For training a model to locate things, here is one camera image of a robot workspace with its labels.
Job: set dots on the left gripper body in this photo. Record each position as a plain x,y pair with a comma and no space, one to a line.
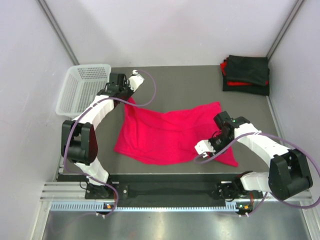
126,91

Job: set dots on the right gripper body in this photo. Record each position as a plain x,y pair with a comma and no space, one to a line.
219,141

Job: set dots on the pink t shirt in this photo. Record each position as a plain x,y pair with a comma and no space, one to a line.
169,138

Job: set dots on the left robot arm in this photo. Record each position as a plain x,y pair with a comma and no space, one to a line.
78,136

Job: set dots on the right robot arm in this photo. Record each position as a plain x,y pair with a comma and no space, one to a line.
288,170

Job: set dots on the white plastic basket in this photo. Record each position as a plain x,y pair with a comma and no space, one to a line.
80,87

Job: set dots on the black folded t shirt top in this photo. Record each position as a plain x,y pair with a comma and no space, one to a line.
247,70

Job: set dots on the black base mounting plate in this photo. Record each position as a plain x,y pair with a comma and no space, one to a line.
177,190

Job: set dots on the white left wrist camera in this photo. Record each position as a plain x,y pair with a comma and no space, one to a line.
135,80

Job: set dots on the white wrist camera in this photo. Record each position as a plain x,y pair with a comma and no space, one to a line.
135,80
205,149

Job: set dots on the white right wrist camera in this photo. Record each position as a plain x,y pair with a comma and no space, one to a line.
205,149

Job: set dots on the aluminium corner post left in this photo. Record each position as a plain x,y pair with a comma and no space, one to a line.
58,31

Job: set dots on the aluminium corner post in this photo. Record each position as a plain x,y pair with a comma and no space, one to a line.
58,31
298,4

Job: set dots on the aluminium frame rail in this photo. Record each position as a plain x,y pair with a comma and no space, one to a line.
71,191

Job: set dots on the slotted grey cable duct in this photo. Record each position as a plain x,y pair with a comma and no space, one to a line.
102,207

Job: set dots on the aluminium corner post right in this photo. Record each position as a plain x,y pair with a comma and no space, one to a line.
298,4

